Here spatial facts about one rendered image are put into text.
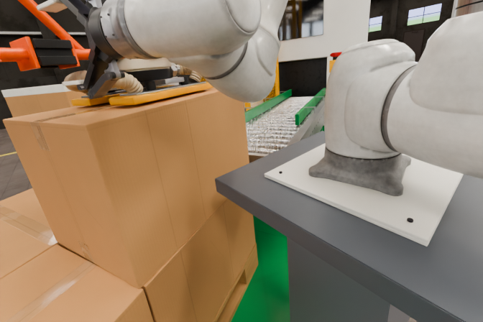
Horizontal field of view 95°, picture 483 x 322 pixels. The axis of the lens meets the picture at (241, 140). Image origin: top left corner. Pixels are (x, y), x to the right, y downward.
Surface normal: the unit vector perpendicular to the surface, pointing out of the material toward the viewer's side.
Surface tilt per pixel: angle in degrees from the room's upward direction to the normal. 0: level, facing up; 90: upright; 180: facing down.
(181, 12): 99
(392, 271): 0
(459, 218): 0
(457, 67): 88
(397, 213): 0
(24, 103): 90
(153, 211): 90
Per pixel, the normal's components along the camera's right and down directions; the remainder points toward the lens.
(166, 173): 0.88, 0.07
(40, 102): -0.21, 0.33
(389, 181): -0.11, -0.83
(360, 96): -0.90, 0.06
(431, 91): -0.98, 0.07
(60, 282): -0.10, -0.94
